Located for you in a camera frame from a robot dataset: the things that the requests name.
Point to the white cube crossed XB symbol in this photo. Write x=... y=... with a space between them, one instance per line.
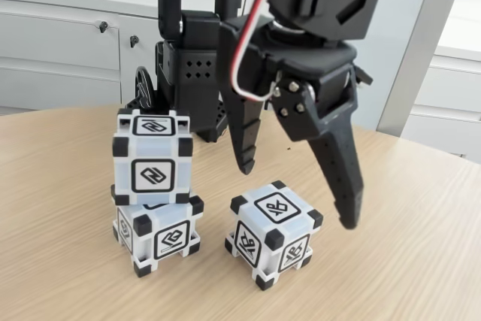
x=276 y=206

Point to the white cube N-shaped symbol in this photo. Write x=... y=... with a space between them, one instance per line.
x=152 y=176

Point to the black round logo disc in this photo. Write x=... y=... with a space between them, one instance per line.
x=143 y=88

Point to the white cube G-shaped symbol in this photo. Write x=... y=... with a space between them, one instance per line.
x=171 y=240

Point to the white drawer cabinet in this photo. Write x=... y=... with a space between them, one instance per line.
x=451 y=91

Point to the black cabinet key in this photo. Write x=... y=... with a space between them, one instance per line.
x=103 y=26
x=134 y=40

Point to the long white cabinet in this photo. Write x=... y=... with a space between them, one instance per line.
x=56 y=46

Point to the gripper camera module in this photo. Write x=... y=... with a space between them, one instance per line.
x=364 y=78

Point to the grey metal post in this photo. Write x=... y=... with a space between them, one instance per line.
x=421 y=54

